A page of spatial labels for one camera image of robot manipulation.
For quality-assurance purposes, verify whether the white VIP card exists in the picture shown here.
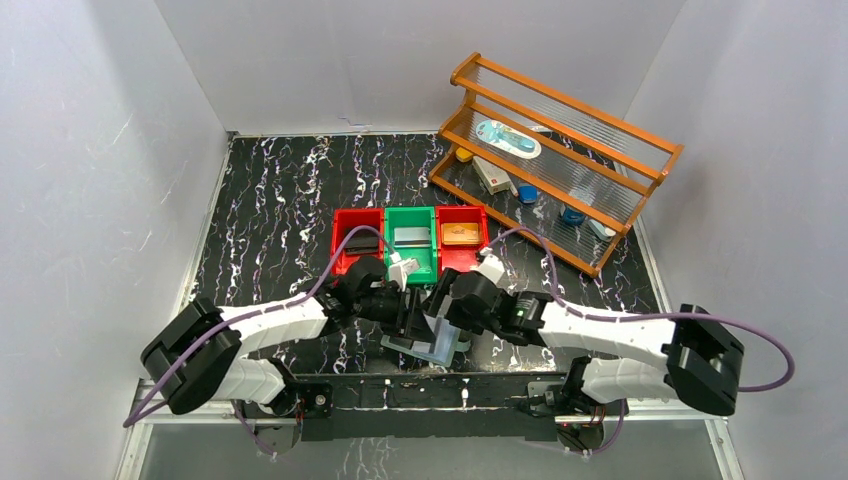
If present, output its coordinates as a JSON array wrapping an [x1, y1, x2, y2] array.
[[393, 226, 432, 248]]

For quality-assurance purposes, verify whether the yellow round item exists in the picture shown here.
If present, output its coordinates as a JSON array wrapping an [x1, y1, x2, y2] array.
[[455, 147, 473, 163]]

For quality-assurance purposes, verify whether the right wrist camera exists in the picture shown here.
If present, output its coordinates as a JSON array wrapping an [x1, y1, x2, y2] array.
[[472, 247, 506, 285]]

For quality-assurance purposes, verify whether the orange card in bin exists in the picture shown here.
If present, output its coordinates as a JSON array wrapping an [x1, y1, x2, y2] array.
[[441, 222, 482, 246]]

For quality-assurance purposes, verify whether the black card in bin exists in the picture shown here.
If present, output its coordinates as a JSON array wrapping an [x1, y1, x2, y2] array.
[[344, 230, 380, 255]]

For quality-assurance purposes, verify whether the blue round item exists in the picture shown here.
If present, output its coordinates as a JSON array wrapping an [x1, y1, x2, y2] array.
[[517, 184, 539, 205]]

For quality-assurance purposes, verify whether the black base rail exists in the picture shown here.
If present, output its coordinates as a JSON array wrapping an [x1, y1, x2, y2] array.
[[302, 373, 611, 442]]

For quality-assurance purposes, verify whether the dark blue round container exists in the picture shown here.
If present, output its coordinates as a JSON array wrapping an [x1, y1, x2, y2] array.
[[560, 204, 587, 227]]

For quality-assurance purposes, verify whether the orange wooden shelf rack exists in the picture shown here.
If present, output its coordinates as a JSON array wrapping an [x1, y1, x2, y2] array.
[[430, 53, 684, 277]]

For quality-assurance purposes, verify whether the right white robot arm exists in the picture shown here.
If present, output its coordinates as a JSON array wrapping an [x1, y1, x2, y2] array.
[[422, 270, 744, 416]]

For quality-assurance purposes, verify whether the green card holder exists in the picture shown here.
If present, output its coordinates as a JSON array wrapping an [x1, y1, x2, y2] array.
[[381, 317, 471, 367]]

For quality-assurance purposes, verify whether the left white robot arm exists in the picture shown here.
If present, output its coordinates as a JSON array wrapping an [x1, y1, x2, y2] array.
[[140, 254, 435, 417]]

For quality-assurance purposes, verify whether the light blue small item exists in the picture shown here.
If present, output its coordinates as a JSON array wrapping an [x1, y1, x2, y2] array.
[[588, 219, 617, 241]]

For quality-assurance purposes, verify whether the red bin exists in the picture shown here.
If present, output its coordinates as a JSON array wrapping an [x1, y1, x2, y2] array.
[[435, 205, 489, 272], [331, 208, 385, 275]]

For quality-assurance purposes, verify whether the white small box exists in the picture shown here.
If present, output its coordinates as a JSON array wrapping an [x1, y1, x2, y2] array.
[[472, 156, 512, 195]]

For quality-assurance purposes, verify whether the green bin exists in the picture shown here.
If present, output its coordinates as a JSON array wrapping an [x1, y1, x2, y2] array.
[[384, 206, 438, 285]]

